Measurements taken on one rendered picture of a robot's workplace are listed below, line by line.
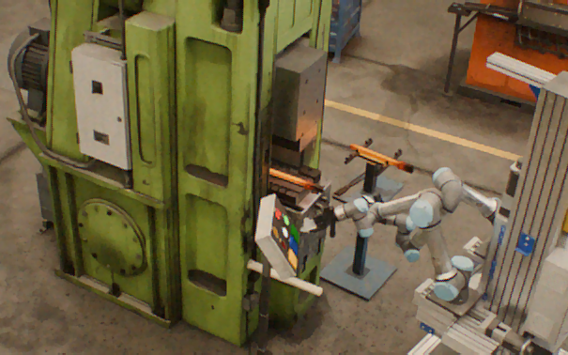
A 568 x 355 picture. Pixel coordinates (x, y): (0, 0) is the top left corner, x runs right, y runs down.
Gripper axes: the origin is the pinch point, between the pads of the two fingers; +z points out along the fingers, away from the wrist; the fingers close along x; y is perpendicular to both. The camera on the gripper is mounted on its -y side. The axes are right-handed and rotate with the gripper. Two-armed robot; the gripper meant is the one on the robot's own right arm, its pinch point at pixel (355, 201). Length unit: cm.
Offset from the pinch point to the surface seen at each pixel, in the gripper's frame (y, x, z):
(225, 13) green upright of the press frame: -109, -40, 60
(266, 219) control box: -19, -62, 22
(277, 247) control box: -13, -71, 10
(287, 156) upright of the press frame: 2, 23, 54
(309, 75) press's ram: -71, -7, 30
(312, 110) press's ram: -48, -1, 30
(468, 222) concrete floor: 100, 153, -35
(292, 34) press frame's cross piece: -88, -1, 44
